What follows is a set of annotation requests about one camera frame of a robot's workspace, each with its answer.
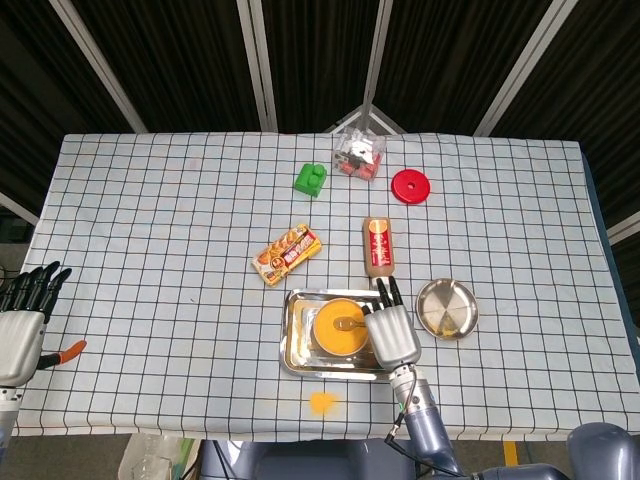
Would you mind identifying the blue grey robot torso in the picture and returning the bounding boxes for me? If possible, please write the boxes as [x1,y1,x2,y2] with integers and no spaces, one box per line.
[199,439,416,480]

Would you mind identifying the red round plastic disc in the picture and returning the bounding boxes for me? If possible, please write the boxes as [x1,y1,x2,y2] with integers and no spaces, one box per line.
[390,168,433,206]

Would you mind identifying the beige bowl of yellow powder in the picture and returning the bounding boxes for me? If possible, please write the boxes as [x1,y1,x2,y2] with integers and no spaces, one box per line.
[312,297,371,356]

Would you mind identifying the brown juice bottle red label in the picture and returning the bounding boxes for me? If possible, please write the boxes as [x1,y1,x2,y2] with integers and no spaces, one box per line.
[362,216,397,289]

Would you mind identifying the clear plastic box red items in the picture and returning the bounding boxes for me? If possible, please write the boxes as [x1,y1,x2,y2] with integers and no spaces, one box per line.
[331,125,388,184]

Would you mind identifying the spilled yellow powder pile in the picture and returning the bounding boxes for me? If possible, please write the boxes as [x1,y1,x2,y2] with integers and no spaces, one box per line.
[308,391,341,416]

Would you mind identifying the clear plastic bag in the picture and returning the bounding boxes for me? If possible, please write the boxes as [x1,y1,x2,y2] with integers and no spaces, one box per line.
[118,433,201,480]

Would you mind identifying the rectangular stainless steel tray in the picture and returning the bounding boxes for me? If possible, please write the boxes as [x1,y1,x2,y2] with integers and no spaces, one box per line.
[279,288,401,382]

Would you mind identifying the yellow snack package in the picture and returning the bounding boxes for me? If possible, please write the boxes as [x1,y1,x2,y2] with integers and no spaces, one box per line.
[251,223,323,288]

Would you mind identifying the metal spoon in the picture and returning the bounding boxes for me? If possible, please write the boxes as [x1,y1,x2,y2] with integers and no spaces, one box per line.
[333,315,371,333]

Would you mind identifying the round stainless steel plate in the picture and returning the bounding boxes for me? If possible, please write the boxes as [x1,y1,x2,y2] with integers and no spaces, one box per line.
[415,277,480,341]

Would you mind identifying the white black checkered tablecloth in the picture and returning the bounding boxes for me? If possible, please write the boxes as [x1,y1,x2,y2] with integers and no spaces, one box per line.
[10,131,632,443]

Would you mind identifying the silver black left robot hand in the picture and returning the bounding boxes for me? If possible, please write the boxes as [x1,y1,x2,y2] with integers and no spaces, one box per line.
[0,260,89,389]

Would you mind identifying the white partition frame post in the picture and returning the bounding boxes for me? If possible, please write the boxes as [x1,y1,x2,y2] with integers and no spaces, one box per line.
[473,0,571,137]
[607,212,640,246]
[237,0,280,134]
[49,0,149,134]
[0,192,41,226]
[324,0,406,135]

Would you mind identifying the green toy building block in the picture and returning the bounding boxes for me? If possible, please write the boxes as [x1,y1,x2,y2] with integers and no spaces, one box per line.
[292,162,329,200]

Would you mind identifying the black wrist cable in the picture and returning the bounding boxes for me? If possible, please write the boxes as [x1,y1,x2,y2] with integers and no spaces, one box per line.
[383,372,421,446]

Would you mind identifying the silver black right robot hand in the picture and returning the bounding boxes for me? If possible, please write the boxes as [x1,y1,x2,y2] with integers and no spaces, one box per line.
[362,276,422,371]

